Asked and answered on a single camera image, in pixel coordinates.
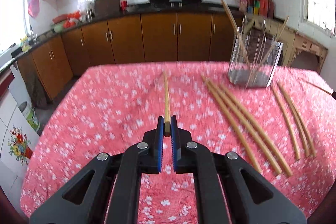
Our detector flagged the left window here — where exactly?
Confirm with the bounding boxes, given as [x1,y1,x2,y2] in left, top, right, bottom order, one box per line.
[1,0,29,52]

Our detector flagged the wooden chopstick two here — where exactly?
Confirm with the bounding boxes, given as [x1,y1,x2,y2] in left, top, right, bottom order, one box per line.
[163,72,171,137]

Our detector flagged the wooden chopstick five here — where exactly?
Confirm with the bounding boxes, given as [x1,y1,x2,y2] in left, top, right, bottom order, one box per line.
[220,84,293,176]

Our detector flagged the red thermos bottles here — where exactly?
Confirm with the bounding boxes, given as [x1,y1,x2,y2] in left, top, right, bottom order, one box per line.
[259,0,274,18]

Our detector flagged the wooden chopstick four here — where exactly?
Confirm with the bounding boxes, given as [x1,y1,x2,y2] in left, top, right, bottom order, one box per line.
[206,79,285,174]

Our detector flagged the flower decal white cabinet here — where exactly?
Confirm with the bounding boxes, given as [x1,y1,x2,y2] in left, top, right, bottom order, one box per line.
[1,68,39,181]

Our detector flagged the cream old wooden table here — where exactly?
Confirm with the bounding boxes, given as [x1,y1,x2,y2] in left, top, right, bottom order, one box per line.
[245,14,328,73]

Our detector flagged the red floral tablecloth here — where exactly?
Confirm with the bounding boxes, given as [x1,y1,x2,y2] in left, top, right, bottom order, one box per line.
[21,63,335,216]

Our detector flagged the wooden chopstick three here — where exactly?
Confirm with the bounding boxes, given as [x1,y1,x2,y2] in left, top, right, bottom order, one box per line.
[201,75,262,173]

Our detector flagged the white plastic bucket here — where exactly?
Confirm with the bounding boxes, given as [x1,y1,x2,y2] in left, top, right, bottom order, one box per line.
[19,102,41,132]

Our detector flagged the wooden chopstick six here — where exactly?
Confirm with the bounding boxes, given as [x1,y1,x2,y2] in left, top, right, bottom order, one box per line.
[248,15,289,82]

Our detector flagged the dark cutting board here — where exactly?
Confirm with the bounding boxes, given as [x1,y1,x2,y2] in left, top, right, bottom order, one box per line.
[94,0,120,17]

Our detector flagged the wooden chopstick one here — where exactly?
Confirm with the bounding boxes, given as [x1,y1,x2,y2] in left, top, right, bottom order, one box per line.
[220,0,250,65]

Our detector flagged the red basin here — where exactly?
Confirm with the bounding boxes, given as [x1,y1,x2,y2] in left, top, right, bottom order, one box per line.
[52,14,68,24]

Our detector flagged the wooden chopstick seven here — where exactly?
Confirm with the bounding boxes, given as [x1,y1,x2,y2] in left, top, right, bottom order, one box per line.
[270,85,301,160]

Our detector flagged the yellow detergent bottle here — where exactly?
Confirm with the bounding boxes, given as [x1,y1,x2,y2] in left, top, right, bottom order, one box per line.
[21,36,31,52]

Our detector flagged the red small bottle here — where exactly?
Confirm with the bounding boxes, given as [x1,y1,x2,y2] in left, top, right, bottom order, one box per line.
[120,0,128,12]

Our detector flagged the red plastic bag on wall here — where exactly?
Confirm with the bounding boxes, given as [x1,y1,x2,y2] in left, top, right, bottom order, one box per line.
[28,0,40,18]

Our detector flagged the wooden chopstick eight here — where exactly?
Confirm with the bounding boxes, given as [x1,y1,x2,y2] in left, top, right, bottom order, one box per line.
[277,82,317,157]

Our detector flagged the metal wire utensil holder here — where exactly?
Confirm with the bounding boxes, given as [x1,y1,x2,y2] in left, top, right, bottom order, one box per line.
[228,16,283,89]

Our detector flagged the lower wooden cabinets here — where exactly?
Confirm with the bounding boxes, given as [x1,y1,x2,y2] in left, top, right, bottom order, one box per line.
[18,12,234,109]

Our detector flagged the green basin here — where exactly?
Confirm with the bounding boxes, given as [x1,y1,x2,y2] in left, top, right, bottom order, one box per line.
[52,22,64,33]

